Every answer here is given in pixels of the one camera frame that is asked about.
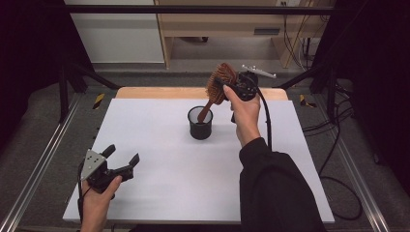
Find light wooden desk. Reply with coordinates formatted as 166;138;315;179
154;0;333;70

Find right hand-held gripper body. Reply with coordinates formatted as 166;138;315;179
230;64;278;102

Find yellow black floor tape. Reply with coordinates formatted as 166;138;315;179
299;94;317;109
92;93;106;110

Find metal floor rail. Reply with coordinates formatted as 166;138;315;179
0;93;81;232
335;134;392;232

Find black frame bar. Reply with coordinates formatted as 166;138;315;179
64;4;337;15

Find black metal stand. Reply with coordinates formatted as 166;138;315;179
57;62;122;124
277;62;339;114

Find wooden hairbrush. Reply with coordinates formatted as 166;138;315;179
196;62;240;125

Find black hanging cables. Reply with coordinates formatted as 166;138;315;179
282;14;310;71

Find black mesh pen holder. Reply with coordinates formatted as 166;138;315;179
187;105;215;141

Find wooden table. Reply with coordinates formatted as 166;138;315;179
115;86;289;102

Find person's left hand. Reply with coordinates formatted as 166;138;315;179
79;175;124;232

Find person's right hand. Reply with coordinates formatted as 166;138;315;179
222;85;262;149

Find left hand-held gripper cable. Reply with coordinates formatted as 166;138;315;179
76;162;86;224

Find right hand-held gripper cable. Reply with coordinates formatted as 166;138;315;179
256;88;274;152

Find black floor cables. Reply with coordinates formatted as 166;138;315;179
303;80;364;221

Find hand-held gripper cable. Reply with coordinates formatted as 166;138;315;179
256;88;274;152
76;162;86;224

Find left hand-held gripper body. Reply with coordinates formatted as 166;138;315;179
79;148;135;194

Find black curtain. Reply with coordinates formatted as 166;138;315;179
317;0;410;188
0;0;95;149

